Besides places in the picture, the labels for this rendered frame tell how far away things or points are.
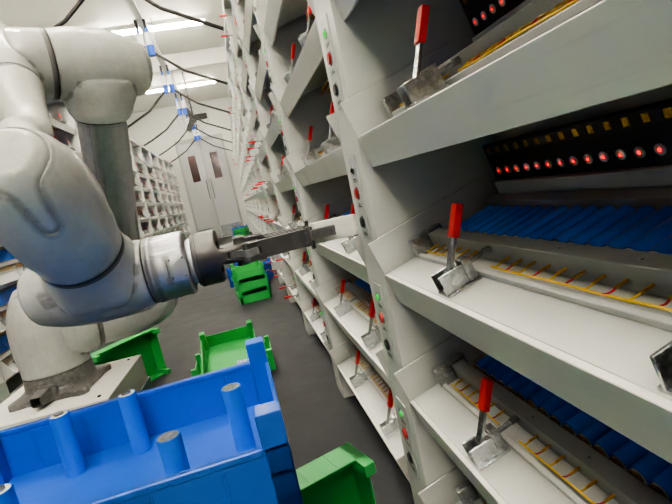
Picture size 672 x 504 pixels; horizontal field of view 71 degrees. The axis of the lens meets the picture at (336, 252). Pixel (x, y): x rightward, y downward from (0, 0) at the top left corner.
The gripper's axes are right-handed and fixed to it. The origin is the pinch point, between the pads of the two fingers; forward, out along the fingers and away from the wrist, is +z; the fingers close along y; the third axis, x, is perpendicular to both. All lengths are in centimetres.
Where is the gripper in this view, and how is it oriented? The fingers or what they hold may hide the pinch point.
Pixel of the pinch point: (333, 228)
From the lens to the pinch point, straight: 68.7
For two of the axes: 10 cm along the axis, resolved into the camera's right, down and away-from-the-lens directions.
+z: 9.6, -2.3, 1.8
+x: -2.1, -9.7, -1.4
